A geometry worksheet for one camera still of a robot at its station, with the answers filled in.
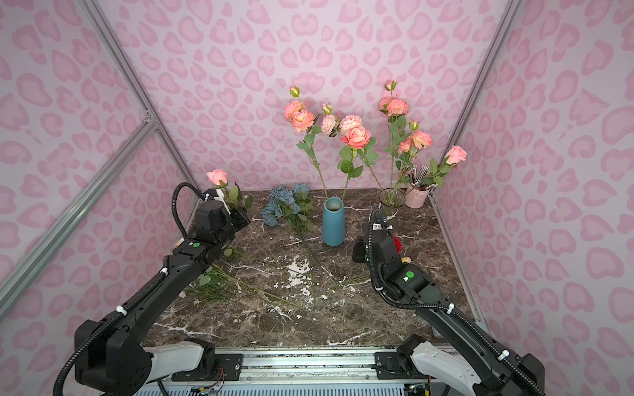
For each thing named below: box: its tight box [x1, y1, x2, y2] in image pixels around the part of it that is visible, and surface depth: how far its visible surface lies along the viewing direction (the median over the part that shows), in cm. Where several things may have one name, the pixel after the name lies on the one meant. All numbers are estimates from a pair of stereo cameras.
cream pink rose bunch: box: [178, 264, 256, 302], surface depth 91 cm
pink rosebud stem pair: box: [206, 168, 254, 209], surface depth 79 cm
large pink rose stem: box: [337, 125, 384, 201], surface depth 75 cm
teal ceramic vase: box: [321, 196, 346, 247], surface depth 92 cm
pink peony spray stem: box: [378, 80, 434, 203], surface depth 87 cm
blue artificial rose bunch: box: [260, 183, 313, 234], surface depth 108 cm
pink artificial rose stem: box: [420, 145, 468, 189], surface depth 74 cm
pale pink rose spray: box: [321, 103, 363, 138], surface depth 80 cm
